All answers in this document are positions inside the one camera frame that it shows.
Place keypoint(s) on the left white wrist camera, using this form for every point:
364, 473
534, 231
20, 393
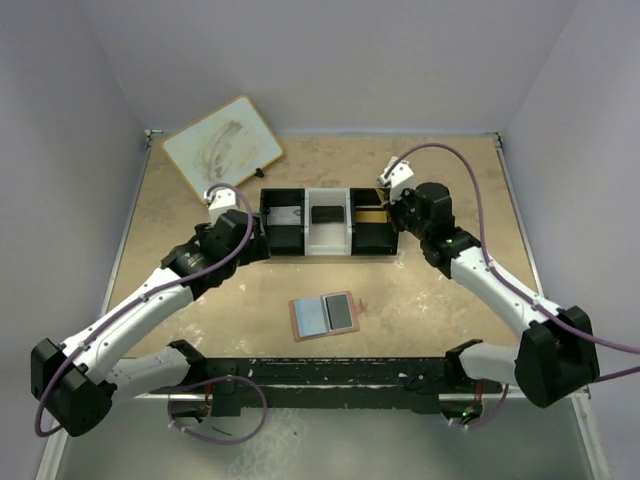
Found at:
220, 201

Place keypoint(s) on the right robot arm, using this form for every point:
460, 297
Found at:
553, 357

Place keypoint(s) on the silver card in left bin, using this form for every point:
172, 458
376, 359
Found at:
284, 216

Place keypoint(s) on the black card in white bin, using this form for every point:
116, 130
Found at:
327, 214

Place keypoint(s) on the whiteboard with yellow frame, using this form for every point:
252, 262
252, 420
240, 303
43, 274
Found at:
229, 145

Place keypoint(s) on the black left plastic bin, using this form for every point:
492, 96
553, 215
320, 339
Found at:
283, 241

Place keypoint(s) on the gold card with stripe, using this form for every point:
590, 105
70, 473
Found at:
371, 216

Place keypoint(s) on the black right plastic bin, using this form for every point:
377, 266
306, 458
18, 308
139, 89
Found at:
371, 239

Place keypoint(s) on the pink leather card holder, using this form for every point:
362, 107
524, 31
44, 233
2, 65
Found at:
355, 310

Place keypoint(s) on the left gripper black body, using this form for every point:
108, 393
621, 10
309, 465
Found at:
255, 250

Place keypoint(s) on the black card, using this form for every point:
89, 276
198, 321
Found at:
339, 312
327, 214

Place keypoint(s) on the black plastic bin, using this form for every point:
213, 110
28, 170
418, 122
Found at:
283, 241
371, 239

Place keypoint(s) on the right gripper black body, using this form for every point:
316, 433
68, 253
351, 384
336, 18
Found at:
402, 211

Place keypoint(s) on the white plastic bin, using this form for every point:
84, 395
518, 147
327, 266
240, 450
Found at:
332, 238

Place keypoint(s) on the light blue card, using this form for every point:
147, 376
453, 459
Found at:
310, 317

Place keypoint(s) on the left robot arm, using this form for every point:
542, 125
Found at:
79, 380

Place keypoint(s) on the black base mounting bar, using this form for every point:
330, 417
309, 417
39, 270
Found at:
404, 383

